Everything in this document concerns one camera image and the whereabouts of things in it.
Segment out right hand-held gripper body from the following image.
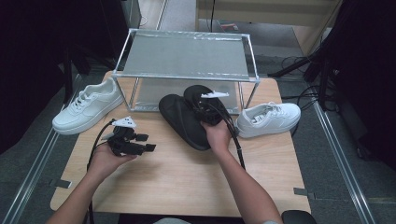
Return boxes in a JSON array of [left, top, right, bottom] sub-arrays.
[[191, 91, 230, 127]]

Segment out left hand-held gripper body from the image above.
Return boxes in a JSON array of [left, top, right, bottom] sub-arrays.
[[102, 116, 144, 157]]

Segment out white sneaker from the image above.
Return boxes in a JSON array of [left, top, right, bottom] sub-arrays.
[[233, 101, 302, 139], [51, 77, 125, 135]]

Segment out metal shoe rack grey shelves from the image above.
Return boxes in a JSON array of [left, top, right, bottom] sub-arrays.
[[111, 28, 261, 116]]

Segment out person's right hand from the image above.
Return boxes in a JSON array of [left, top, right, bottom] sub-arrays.
[[200, 119, 239, 155]]

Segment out person's left hand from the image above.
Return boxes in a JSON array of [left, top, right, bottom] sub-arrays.
[[88, 144, 138, 181]]

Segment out grey tape piece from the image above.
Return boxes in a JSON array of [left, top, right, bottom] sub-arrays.
[[49, 178, 73, 189], [293, 187, 316, 200]]

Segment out person's grey clothing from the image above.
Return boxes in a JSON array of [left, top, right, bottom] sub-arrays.
[[153, 217, 191, 224]]

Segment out red item on floor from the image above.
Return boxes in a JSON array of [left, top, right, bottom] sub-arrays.
[[219, 21, 241, 33]]

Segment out black stand legs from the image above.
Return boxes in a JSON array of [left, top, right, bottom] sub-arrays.
[[267, 46, 340, 110]]

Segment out light wooden cabinet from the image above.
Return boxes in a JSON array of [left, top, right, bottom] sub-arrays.
[[195, 0, 344, 57]]

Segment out black curtain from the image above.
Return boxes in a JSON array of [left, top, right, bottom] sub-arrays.
[[0, 0, 132, 155], [311, 0, 396, 171]]

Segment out black chair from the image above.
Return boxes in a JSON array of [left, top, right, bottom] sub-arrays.
[[281, 209, 318, 224]]

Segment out left hand-held gripper black cable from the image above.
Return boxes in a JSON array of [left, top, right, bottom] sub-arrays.
[[86, 119, 117, 224]]

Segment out hand-held gripper black cable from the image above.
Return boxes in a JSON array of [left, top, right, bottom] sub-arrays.
[[86, 119, 117, 224], [205, 101, 247, 172]]

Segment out right hand-held gripper black cable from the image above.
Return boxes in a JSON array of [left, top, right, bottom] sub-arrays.
[[205, 101, 247, 172]]

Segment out black floor cables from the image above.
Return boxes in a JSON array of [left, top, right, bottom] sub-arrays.
[[281, 55, 323, 138]]

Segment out metal floor rail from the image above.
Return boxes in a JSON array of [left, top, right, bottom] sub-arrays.
[[1, 129, 62, 224], [312, 101, 377, 224]]

